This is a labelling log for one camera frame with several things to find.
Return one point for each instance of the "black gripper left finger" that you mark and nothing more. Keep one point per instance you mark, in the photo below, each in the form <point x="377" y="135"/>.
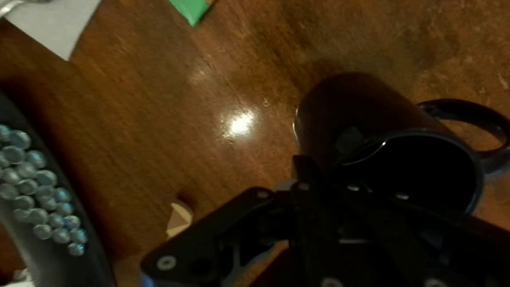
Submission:
<point x="255" y="232"/>

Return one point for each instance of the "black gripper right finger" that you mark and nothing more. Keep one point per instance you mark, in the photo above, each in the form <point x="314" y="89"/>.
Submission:
<point x="424" y="248"/>

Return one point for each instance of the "black mug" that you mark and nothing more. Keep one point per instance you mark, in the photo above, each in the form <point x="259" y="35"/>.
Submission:
<point x="361" y="111"/>

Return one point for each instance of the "small light wooden block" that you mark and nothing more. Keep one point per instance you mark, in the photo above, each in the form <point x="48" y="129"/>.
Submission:
<point x="179" y="220"/>

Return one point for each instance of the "black rectangular tray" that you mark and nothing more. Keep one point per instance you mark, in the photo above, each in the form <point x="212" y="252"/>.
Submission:
<point x="80" y="264"/>

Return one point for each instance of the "pile of blue glass pebbles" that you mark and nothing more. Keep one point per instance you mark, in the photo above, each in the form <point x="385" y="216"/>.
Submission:
<point x="37" y="196"/>

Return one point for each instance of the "green folded cloth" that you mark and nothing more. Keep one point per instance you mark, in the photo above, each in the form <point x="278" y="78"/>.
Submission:
<point x="192" y="9"/>

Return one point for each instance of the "white placemat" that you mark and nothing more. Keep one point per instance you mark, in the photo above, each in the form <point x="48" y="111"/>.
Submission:
<point x="48" y="25"/>

